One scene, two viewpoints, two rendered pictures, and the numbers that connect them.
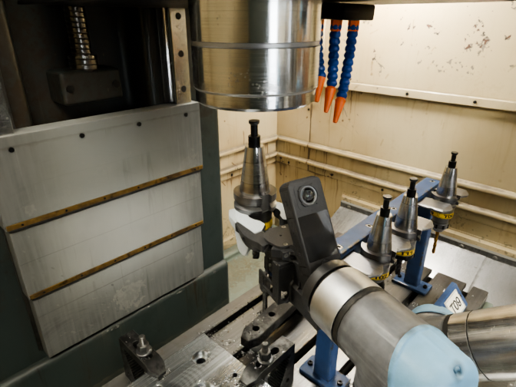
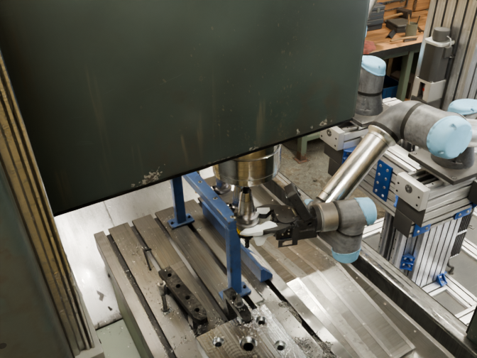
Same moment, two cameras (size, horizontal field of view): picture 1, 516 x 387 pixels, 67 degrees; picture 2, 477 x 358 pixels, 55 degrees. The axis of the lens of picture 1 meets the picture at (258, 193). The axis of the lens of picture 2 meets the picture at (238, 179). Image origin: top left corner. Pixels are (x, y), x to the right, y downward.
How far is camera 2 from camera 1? 102 cm
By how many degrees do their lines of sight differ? 63
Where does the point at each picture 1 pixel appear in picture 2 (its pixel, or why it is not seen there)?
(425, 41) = not seen: hidden behind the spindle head
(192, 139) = not seen: hidden behind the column
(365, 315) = (346, 209)
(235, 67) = (277, 159)
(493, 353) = (343, 197)
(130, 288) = not seen: outside the picture
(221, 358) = (224, 329)
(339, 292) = (333, 212)
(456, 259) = (156, 192)
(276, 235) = (284, 218)
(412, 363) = (368, 208)
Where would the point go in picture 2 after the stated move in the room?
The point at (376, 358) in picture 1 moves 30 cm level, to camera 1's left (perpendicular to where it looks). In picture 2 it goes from (359, 217) to (348, 306)
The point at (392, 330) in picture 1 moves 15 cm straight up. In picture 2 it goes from (355, 206) to (363, 156)
